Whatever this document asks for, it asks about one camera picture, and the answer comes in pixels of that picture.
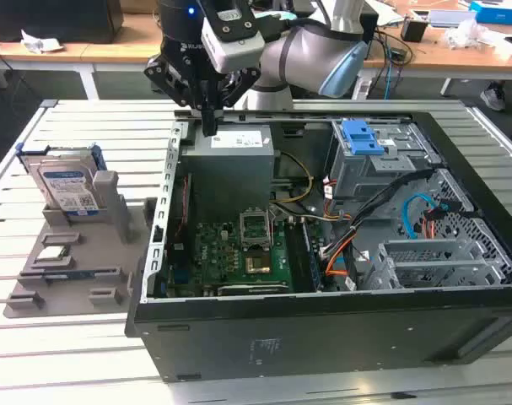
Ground blue cardboard box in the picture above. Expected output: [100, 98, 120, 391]
[468, 0, 512, 24]

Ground grey power supply unit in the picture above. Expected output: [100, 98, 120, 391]
[180, 125, 276, 204]

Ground white box with black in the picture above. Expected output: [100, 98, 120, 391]
[485, 35, 512, 57]

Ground blue hanging cable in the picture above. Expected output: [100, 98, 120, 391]
[384, 62, 404, 101]

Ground hard disk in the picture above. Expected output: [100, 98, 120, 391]
[15, 142, 103, 217]

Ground black open PC case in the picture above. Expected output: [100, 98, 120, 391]
[124, 107, 512, 383]

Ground yellow power wires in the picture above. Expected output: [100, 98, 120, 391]
[272, 151, 315, 204]

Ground small black container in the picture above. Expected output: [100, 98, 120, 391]
[400, 19, 429, 42]

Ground black RAM slot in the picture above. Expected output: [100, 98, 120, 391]
[285, 221, 314, 294]

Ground large black box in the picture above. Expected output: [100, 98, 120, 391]
[0, 0, 124, 44]

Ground light blue wire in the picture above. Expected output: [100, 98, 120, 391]
[402, 192, 450, 240]

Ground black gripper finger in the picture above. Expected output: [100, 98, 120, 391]
[210, 66, 262, 137]
[143, 54, 211, 137]

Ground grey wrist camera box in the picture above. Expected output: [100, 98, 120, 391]
[199, 0, 266, 73]

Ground green motherboard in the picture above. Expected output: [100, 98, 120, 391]
[164, 219, 294, 296]

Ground crumpled white paper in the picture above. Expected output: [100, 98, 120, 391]
[19, 28, 65, 54]

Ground orange wire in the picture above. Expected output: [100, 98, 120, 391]
[422, 208, 449, 241]
[325, 229, 358, 278]

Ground crumpled clear plastic bag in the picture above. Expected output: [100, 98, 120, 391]
[443, 19, 493, 50]

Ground thin coloured wire bundle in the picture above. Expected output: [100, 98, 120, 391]
[321, 176, 353, 223]

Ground long wooden desk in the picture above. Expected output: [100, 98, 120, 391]
[0, 0, 512, 101]

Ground grey parts rack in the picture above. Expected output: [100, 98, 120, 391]
[3, 168, 159, 318]

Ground silver disk bay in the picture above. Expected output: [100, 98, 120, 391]
[325, 120, 442, 212]

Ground white power strip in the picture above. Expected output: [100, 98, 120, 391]
[351, 78, 373, 101]

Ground open metal socket cover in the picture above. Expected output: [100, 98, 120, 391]
[238, 208, 274, 250]

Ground blue carrier in bay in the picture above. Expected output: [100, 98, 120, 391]
[341, 118, 385, 156]

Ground black cable bundle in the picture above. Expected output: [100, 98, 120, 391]
[318, 168, 436, 292]

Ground gold CPU socket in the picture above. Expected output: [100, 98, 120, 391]
[243, 252, 273, 275]

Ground brown cardboard box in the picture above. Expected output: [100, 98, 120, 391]
[120, 0, 160, 16]

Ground grey flat box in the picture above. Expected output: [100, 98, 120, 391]
[428, 8, 478, 29]

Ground grey sneaker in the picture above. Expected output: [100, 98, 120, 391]
[479, 82, 507, 112]

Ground silver perforated drive cage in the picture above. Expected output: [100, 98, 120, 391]
[360, 238, 512, 292]

